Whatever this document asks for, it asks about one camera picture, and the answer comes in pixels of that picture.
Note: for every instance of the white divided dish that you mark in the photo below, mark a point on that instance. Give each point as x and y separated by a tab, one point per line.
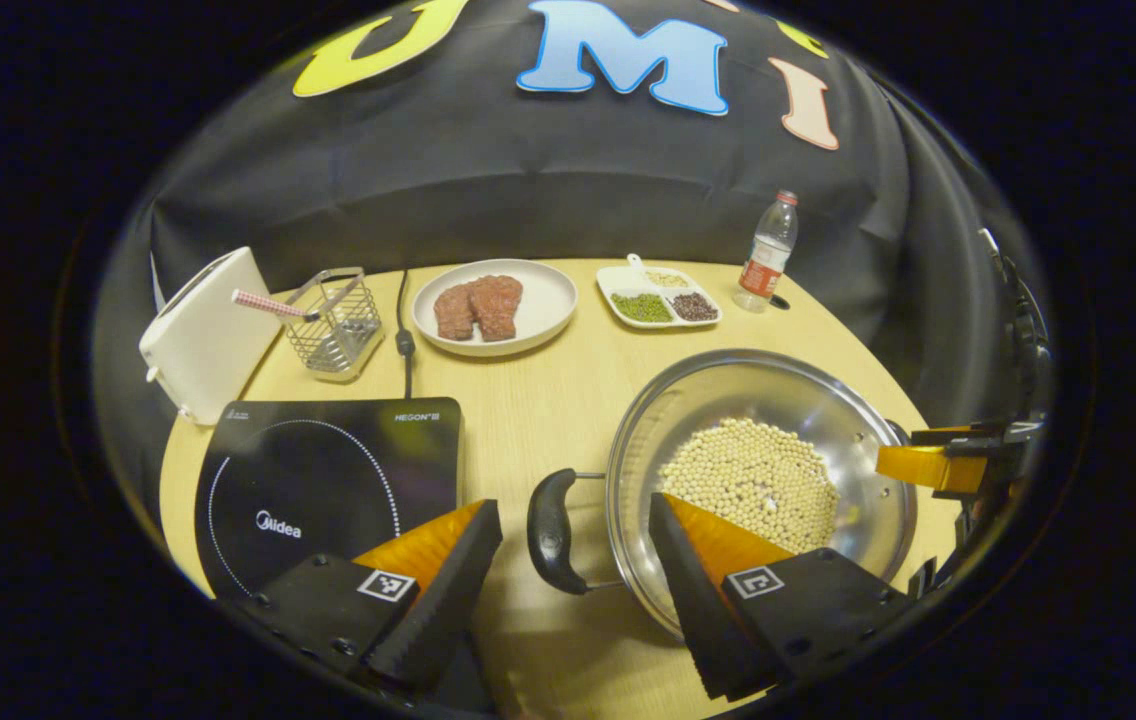
618	280

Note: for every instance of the red meat slice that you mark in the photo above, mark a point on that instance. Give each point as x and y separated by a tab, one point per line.
498	305
453	312

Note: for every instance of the stainless steel pot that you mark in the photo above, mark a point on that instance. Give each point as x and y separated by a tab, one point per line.
728	390

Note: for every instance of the pile of dark red beans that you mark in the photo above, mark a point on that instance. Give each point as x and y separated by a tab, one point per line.
694	305

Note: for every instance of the round white plate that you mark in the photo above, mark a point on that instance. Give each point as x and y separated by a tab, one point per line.
548	300

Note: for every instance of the black backdrop cloth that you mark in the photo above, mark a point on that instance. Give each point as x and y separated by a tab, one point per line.
428	170

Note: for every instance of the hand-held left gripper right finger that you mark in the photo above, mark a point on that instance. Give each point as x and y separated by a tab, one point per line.
693	610

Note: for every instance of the clear plastic water bottle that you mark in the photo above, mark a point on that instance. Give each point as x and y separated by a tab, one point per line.
766	255

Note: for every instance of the pile of soybeans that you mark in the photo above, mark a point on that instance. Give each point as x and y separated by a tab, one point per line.
758	480

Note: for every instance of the pile of green beans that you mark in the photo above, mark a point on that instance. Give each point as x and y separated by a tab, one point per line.
642	306

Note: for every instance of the black induction cooktop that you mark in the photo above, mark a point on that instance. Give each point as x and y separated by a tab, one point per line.
328	470

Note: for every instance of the pile of pale beans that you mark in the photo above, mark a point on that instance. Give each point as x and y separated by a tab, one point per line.
666	278

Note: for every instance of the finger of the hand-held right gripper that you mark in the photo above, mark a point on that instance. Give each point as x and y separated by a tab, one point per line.
928	468
988	436

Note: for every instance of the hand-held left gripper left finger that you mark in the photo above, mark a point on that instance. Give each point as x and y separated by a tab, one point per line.
443	600

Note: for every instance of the white toaster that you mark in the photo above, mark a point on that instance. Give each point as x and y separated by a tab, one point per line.
213	330

